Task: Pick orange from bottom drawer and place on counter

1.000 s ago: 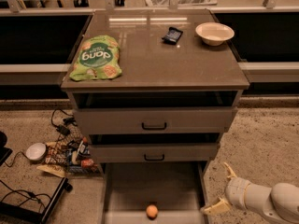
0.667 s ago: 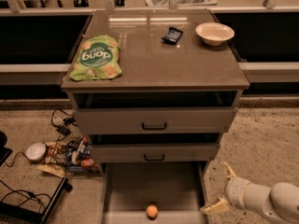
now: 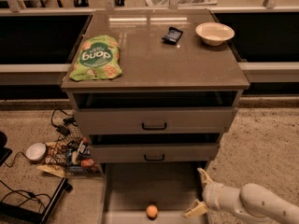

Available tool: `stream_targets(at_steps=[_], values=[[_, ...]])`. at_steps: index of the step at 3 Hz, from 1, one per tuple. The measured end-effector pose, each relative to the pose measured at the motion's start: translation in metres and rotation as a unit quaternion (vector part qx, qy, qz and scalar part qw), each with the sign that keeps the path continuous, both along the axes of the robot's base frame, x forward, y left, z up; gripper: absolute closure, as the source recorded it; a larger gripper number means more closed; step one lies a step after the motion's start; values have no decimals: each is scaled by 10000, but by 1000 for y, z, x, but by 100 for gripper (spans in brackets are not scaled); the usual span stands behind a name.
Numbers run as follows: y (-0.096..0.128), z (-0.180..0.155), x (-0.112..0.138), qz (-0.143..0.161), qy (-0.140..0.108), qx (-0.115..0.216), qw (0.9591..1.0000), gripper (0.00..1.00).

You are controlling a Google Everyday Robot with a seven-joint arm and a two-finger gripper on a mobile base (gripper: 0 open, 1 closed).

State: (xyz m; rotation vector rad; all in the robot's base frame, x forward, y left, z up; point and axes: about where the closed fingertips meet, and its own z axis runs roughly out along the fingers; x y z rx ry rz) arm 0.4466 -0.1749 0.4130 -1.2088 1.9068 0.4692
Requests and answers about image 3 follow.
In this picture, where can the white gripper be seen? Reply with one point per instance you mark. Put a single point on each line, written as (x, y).
(212, 194)

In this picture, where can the orange fruit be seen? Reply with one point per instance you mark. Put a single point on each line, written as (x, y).
(152, 211)

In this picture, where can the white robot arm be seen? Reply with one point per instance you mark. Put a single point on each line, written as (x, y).
(252, 204)

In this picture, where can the bottom grey drawer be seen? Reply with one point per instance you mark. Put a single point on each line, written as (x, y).
(132, 187)

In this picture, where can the grey drawer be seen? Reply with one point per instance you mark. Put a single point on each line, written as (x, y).
(132, 187)
(154, 153)
(155, 120)

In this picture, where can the middle grey drawer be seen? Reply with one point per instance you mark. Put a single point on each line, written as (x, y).
(154, 153)

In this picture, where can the grey drawer cabinet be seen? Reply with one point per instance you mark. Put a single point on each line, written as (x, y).
(189, 74)

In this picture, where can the top grey drawer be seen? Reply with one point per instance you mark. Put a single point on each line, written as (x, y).
(155, 120)

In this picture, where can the white bowl on counter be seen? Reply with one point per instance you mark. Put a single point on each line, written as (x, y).
(214, 34)

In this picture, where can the pile of snack packages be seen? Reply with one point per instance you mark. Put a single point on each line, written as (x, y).
(68, 157)

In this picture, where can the dark blue candy bar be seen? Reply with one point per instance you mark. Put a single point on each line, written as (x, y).
(173, 36)

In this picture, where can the green snack bag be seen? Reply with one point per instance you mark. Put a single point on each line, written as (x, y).
(98, 59)

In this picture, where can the black metal stand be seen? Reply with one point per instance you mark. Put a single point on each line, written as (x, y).
(33, 208)

